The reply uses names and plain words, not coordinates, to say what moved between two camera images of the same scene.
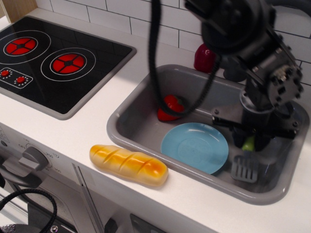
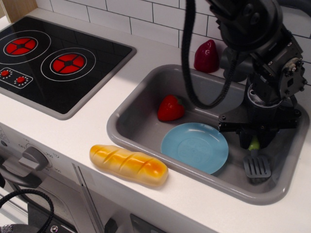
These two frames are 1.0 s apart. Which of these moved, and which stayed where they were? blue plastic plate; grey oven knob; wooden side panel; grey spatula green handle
Moved: grey spatula green handle
Stayed: grey oven knob; wooden side panel; blue plastic plate
